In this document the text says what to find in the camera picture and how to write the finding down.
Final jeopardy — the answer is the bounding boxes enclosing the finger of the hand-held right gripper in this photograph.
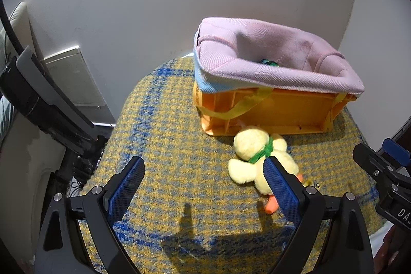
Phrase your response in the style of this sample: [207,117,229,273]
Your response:
[382,138,411,165]
[352,143,403,188]

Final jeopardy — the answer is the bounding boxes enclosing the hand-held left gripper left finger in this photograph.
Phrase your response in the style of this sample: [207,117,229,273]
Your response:
[34,156,146,274]

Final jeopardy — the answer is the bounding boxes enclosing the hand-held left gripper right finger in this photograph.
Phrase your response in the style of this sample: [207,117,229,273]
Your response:
[263,156,376,274]

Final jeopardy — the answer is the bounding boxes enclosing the large yellow duck plush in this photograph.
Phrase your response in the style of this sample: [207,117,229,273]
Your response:
[228,126,304,214]

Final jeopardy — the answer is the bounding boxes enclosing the orange plastic crate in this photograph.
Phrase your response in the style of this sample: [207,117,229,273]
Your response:
[193,83,357,136]

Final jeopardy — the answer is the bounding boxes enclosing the orange crate with pink liner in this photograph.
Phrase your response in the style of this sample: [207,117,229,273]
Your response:
[193,16,366,130]

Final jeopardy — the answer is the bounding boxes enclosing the person's right hand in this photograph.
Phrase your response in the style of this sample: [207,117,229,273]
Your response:
[380,226,411,274]

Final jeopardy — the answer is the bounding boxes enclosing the yellow blue checked blanket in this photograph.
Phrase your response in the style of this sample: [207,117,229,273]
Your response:
[77,57,386,274]

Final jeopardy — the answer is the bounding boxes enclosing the cream armchair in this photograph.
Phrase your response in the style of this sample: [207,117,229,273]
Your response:
[0,2,69,262]

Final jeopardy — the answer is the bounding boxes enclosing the grey cushion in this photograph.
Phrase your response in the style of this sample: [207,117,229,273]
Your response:
[0,96,18,131]

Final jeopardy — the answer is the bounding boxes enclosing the black grey camera stand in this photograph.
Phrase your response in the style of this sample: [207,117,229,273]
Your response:
[0,0,106,159]

